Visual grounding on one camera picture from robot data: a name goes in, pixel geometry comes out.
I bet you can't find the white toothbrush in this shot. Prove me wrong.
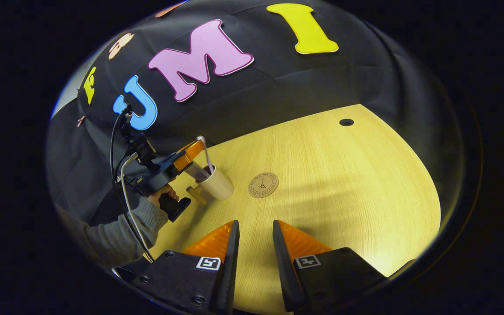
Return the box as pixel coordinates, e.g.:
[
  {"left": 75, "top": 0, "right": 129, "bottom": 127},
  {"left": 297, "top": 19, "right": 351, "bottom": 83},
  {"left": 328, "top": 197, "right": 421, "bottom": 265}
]
[{"left": 196, "top": 135, "right": 214, "bottom": 174}]

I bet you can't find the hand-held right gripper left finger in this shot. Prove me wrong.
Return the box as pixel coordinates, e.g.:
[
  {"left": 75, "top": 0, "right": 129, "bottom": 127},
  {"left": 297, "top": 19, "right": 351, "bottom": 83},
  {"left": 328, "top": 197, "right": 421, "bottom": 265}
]
[{"left": 131, "top": 220, "right": 241, "bottom": 314}]

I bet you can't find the black cable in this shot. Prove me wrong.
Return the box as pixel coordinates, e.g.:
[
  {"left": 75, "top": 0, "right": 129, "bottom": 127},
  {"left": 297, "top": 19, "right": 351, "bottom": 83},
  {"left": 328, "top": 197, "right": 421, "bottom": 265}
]
[{"left": 109, "top": 108, "right": 131, "bottom": 185}]

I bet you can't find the round wooden coaster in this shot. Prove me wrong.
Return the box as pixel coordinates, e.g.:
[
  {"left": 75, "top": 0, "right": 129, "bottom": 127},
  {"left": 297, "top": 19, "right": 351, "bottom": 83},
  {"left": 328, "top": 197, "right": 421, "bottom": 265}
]
[{"left": 248, "top": 172, "right": 280, "bottom": 199}]

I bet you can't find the white toothpaste tube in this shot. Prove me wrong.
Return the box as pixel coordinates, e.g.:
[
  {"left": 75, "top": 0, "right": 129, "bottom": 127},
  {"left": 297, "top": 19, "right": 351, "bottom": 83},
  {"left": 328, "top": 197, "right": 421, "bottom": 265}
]
[{"left": 184, "top": 161, "right": 211, "bottom": 184}]

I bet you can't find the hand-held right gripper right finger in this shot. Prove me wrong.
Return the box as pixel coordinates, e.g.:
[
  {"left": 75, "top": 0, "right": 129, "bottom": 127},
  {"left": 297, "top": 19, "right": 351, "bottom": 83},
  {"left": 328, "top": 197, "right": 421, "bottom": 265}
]
[{"left": 272, "top": 220, "right": 389, "bottom": 313}]

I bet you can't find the beige cup with wooden handle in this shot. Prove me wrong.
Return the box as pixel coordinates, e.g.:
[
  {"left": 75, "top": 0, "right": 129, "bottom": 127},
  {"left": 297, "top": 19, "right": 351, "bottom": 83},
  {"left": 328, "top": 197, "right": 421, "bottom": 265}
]
[{"left": 186, "top": 164, "right": 235, "bottom": 206}]

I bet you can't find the wooden desktop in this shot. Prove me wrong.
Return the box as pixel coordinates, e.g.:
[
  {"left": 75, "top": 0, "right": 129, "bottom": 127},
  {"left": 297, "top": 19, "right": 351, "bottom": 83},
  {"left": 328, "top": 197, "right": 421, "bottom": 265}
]
[{"left": 149, "top": 104, "right": 442, "bottom": 315}]

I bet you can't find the black backdrop cloth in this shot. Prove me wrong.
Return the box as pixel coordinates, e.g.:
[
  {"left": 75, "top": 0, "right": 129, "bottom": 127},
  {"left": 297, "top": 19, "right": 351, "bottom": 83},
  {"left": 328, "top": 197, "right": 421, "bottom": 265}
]
[{"left": 45, "top": 0, "right": 467, "bottom": 228}]

